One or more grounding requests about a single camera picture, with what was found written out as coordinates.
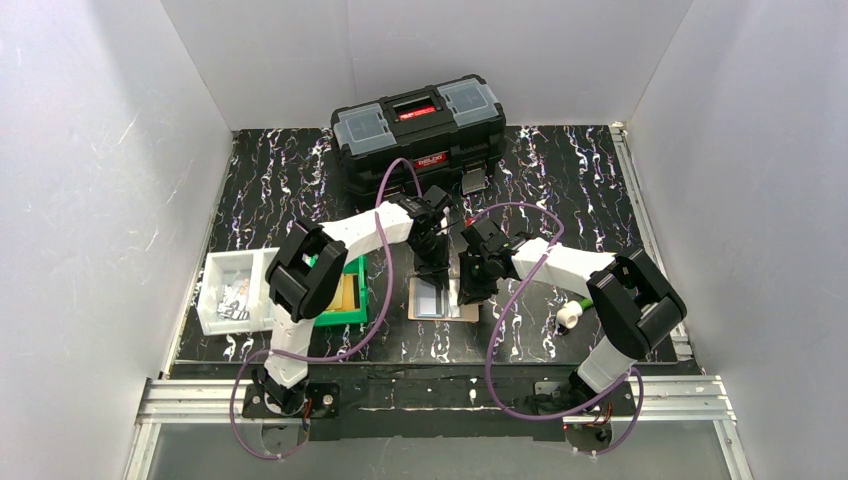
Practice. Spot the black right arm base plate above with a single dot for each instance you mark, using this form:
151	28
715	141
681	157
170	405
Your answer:
550	396

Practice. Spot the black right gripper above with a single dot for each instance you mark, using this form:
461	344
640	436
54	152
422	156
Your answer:
475	268

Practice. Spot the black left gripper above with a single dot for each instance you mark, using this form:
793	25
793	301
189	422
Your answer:
431	249

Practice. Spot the yellow cards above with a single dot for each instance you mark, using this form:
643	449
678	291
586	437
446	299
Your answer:
346	297

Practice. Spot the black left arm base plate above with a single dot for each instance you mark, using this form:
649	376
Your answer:
305	401

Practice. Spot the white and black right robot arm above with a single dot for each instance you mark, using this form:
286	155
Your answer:
635	303

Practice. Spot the green plastic bin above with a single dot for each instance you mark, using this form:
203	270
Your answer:
330	319

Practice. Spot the aluminium front rail frame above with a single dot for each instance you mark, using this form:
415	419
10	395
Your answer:
668	427

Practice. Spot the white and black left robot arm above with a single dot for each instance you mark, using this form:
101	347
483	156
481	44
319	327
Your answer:
303	276

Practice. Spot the black plastic toolbox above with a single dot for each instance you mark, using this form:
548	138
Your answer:
442	134

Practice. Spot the printed card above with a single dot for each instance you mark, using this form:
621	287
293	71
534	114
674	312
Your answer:
234	300

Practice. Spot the white plastic bin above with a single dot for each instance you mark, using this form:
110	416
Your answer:
223	267

